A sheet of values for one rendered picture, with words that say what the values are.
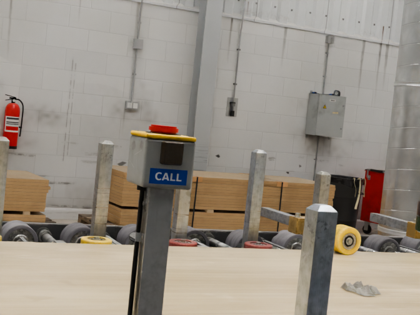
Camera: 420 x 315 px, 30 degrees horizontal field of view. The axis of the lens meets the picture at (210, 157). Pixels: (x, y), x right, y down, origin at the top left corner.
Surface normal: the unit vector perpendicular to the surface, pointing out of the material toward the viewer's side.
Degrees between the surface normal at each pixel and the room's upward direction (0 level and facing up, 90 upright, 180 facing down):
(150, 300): 90
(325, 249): 90
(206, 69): 90
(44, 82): 90
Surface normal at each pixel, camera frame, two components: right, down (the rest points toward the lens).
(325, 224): 0.40, 0.09
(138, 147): -0.91, -0.07
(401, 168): -0.69, -0.04
